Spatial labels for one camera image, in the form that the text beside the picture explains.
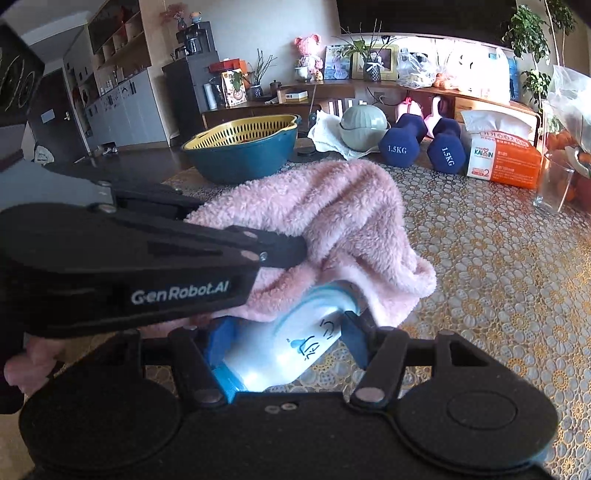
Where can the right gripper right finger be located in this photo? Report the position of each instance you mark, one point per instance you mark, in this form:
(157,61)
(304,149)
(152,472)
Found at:
(384,353)

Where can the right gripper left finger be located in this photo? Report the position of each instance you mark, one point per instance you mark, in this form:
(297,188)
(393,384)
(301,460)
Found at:
(195,353)

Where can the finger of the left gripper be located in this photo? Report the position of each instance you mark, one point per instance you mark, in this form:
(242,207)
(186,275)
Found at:
(272,246)
(135,195)

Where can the white blue plastic bottle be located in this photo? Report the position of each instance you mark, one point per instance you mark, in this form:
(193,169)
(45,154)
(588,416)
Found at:
(270,354)

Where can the pink fluffy towel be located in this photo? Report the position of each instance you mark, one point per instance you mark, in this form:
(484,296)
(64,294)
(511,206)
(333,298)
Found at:
(350,213)

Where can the person's left hand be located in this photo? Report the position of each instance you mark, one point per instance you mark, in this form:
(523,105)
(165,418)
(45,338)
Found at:
(29,371)

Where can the blue basin yellow strainer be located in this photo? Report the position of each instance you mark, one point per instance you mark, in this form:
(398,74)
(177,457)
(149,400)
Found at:
(243,149)

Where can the white cloth under pot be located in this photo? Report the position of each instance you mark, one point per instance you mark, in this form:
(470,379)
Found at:
(326,138)

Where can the lace tablecloth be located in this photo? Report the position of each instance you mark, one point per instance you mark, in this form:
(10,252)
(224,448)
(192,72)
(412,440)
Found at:
(515,282)

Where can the pale green ribbed pot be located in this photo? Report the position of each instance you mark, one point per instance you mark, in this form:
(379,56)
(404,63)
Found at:
(362,127)

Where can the wooden TV cabinet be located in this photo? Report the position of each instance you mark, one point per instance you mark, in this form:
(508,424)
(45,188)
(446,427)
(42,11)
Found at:
(335,96)

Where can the blue dumbbell left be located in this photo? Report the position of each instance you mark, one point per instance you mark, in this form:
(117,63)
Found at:
(401,145)

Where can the blue dumbbell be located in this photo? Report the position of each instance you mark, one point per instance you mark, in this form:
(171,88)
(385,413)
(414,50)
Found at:
(401,145)
(446,152)

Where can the pink plush doll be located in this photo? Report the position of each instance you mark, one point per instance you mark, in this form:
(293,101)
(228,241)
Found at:
(310,65)

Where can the blue dumbbell right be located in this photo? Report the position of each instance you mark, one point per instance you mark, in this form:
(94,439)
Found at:
(446,152)

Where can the pink kettlebell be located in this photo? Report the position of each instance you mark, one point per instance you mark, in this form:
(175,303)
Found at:
(434,117)

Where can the small potted grass plant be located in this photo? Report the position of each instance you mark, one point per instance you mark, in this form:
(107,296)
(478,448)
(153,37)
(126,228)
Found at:
(357,42)

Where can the framed photo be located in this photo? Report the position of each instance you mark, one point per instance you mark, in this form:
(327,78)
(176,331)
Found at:
(380,64)

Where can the orange white tissue box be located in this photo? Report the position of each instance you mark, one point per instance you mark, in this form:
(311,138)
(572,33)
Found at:
(499,150)

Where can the empty clear drinking glass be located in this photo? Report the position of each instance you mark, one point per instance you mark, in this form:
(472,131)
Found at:
(554,182)

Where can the glass fruit bowl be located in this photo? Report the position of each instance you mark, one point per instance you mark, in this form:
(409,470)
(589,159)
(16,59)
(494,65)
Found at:
(556,137)

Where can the black television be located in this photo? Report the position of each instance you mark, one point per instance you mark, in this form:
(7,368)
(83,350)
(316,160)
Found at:
(478,20)

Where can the clear plastic bag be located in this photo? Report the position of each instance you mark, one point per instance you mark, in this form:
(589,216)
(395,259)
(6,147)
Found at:
(569,98)

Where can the green potted tree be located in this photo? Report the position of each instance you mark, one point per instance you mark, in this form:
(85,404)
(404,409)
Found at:
(529,35)

